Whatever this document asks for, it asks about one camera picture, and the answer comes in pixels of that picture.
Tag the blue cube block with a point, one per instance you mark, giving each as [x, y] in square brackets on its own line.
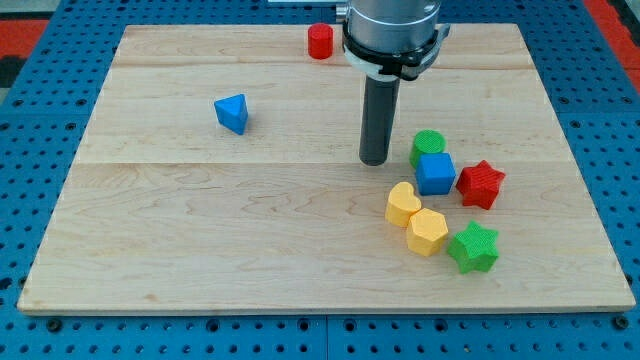
[435, 174]

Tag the red cylinder block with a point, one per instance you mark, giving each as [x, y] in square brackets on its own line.
[320, 41]

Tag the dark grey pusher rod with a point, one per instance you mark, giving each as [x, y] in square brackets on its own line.
[379, 106]

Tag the blue triangle block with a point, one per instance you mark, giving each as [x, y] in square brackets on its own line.
[232, 113]

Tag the yellow hexagon block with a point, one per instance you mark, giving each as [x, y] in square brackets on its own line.
[426, 232]

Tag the green star block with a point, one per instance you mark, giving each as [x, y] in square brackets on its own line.
[474, 248]

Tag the wooden board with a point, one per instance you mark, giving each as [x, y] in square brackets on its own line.
[167, 212]

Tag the yellow heart block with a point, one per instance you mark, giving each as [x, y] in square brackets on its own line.
[402, 204]

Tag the green cylinder block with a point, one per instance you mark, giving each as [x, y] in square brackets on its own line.
[427, 141]

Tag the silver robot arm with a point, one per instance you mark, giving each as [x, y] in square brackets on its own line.
[390, 40]

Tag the red star block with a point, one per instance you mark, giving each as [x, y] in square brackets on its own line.
[480, 185]

